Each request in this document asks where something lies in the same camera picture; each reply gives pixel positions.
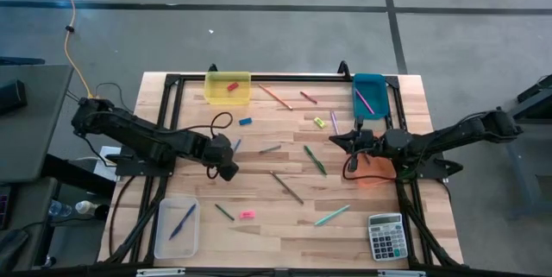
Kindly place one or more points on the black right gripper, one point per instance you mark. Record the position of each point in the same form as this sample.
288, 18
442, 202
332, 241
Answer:
365, 141

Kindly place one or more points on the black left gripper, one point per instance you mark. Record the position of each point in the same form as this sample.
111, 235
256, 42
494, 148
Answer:
215, 147

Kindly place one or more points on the dark blue pen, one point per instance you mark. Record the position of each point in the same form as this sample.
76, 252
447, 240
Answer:
236, 145

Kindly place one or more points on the blue eraser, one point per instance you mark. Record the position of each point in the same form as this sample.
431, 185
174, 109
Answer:
245, 121

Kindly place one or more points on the grey pen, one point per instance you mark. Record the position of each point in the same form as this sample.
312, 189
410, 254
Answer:
270, 149

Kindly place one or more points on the pink eraser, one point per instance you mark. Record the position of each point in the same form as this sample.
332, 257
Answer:
247, 214

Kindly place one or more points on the dark wooden pencil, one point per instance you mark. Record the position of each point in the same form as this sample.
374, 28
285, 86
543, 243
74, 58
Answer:
286, 187

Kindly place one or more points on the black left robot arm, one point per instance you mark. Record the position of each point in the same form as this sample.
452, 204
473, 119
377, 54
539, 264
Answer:
142, 132

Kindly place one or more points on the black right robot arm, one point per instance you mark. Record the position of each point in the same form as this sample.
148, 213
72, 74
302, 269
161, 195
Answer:
453, 132

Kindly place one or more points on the purple pen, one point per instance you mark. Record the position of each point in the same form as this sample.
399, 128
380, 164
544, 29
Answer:
334, 122

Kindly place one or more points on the brown crayon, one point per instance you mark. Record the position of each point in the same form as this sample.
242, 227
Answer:
366, 159

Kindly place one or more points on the yellow-green eraser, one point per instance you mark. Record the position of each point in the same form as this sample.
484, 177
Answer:
319, 122

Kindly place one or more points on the orange translucent plastic bin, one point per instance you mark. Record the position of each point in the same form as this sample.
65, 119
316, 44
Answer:
379, 169

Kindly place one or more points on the pink pen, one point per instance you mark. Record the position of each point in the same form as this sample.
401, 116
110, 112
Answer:
364, 101

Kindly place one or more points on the teal plastic bin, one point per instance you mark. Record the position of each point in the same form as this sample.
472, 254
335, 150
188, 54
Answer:
377, 104

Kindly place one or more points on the yellow translucent plastic bin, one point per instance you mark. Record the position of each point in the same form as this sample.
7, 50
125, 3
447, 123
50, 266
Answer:
220, 96

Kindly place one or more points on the red marker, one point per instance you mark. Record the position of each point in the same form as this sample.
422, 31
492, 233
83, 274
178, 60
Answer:
309, 97

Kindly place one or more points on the red eraser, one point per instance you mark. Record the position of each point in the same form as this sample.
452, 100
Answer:
233, 86

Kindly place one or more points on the small green pen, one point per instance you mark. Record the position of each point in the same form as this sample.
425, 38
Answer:
224, 212

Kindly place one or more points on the light green pen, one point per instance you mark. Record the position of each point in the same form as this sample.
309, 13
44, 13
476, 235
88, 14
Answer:
332, 215

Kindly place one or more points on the orange pencil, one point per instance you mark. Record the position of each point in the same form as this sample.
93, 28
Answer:
276, 97

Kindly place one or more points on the blue ballpoint pen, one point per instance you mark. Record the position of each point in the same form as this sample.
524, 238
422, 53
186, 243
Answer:
182, 222

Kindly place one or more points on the clear plastic bin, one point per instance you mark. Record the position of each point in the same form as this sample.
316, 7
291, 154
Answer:
190, 242

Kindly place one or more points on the grey desk calculator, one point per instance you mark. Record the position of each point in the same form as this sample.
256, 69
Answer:
387, 238

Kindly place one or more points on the white flat box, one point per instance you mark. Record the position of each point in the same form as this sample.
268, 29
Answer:
105, 160

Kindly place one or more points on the white bottle dark cap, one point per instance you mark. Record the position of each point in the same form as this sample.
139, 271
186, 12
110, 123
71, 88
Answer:
86, 207

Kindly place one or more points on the clear water bottle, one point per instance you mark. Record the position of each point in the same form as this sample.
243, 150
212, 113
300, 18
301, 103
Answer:
60, 209

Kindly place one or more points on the grey desk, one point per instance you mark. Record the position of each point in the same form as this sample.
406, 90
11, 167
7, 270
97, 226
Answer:
34, 130

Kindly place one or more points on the grey metal stand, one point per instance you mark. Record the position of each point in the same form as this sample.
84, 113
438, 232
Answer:
530, 160

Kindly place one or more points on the black speaker box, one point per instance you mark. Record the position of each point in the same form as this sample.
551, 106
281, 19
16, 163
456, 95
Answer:
10, 96

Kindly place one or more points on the black keyboard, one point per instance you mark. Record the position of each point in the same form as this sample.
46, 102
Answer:
4, 205

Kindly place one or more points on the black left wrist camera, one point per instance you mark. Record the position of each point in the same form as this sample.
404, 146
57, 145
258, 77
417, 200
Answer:
230, 172

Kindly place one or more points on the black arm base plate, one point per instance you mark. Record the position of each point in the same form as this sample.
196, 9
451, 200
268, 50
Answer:
142, 167
435, 172

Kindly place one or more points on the black aluminium table frame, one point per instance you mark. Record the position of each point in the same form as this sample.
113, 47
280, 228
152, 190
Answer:
302, 78

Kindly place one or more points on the silver metal bracket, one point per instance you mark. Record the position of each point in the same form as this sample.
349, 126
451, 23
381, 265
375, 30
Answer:
401, 273
159, 272

